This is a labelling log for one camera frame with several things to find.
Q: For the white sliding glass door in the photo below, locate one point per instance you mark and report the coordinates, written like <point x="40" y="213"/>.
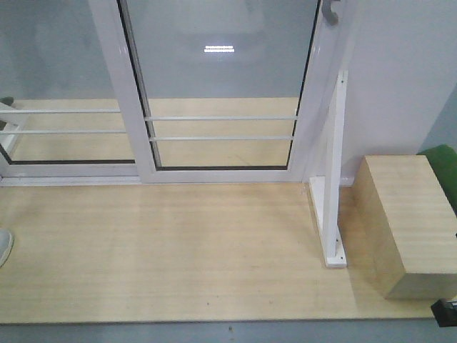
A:
<point x="212" y="89"/>

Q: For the grey metal door handle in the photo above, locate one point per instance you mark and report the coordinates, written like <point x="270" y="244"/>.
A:
<point x="329" y="15"/>

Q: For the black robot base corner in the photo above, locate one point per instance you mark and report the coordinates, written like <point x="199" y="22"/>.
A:
<point x="445" y="313"/>

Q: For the aluminium door floor track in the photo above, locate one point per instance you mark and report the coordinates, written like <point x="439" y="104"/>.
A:
<point x="67" y="181"/>

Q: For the wooden platform board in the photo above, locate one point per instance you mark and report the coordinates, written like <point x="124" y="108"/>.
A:
<point x="173" y="253"/>

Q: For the light wooden box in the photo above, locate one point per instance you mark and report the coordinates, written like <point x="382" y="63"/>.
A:
<point x="399" y="231"/>

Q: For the green object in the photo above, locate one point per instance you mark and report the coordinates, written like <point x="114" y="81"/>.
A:
<point x="442" y="159"/>

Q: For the white shoe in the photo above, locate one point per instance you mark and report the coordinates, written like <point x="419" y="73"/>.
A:
<point x="6" y="245"/>

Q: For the white door frame post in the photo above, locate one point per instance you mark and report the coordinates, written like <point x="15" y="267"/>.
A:
<point x="331" y="52"/>

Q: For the white triangular support bracket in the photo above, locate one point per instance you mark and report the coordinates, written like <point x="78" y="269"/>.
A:
<point x="325" y="188"/>

